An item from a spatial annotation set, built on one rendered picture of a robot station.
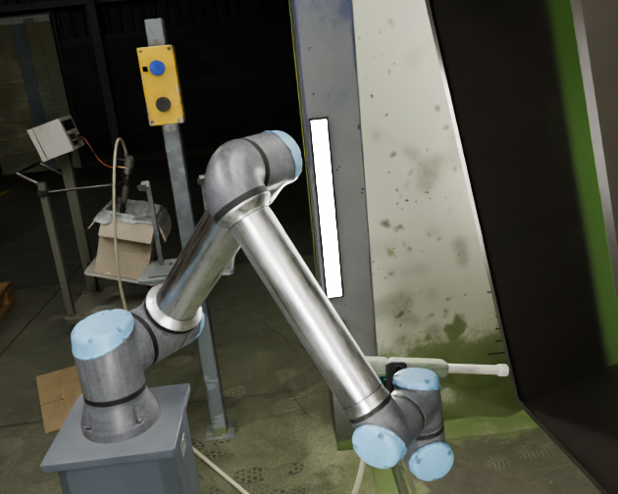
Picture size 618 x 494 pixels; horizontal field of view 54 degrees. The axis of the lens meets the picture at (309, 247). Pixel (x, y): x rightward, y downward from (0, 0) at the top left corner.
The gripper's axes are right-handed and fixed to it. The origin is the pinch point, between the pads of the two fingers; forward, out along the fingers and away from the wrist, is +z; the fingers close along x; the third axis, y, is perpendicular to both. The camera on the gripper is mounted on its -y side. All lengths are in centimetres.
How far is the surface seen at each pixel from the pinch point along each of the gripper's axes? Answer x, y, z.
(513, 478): 66, 49, 27
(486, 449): 65, 49, 45
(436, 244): 40, -23, 59
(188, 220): -44, -20, 92
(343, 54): -1, -83, 60
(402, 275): 30, -11, 61
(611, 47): 7, -76, -55
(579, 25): 2, -79, -53
